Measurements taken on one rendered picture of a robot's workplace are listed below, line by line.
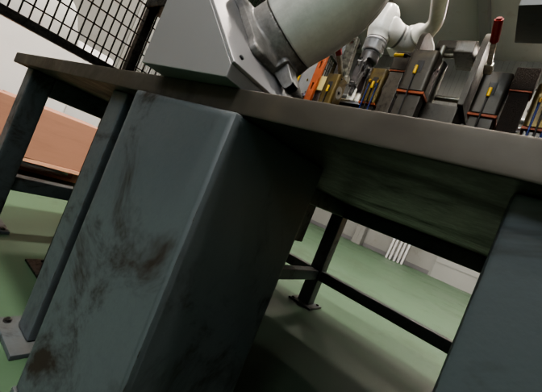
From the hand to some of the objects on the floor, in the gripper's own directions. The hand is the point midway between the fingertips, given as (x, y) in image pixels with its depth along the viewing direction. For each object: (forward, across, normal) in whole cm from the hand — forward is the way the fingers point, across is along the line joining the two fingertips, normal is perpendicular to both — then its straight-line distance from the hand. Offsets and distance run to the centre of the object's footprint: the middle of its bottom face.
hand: (352, 99), depth 132 cm
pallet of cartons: (+106, -51, +230) cm, 259 cm away
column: (+105, -70, -16) cm, 127 cm away
